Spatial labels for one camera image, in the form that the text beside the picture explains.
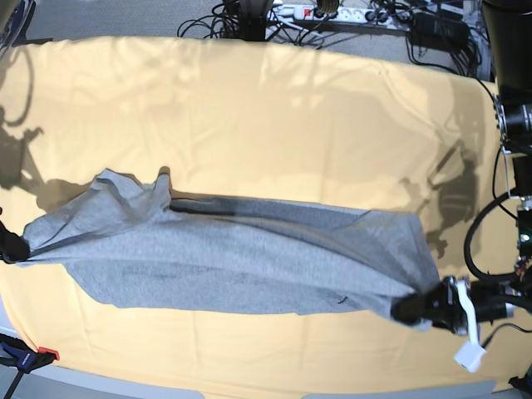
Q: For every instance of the blue black bar clamp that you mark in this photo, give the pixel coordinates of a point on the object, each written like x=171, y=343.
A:
x=24, y=359

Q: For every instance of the yellow table cloth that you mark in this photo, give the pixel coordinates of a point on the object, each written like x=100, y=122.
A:
x=257, y=120

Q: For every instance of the white power strip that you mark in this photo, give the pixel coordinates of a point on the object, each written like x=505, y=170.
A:
x=345, y=18

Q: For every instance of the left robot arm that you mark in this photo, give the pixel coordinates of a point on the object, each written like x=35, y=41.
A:
x=508, y=25

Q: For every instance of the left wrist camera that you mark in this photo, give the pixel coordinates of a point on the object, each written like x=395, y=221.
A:
x=469, y=356

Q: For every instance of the black power adapter brick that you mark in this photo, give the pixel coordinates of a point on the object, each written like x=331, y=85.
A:
x=430, y=25

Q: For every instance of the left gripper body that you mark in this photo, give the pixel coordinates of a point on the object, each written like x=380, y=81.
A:
x=460, y=309

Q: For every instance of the black centre post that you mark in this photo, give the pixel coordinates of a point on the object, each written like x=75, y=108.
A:
x=253, y=19

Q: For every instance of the grey t-shirt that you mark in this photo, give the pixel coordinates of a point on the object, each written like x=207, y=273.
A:
x=136, y=246

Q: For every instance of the black clamp right corner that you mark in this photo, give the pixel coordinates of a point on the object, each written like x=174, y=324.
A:
x=524, y=383

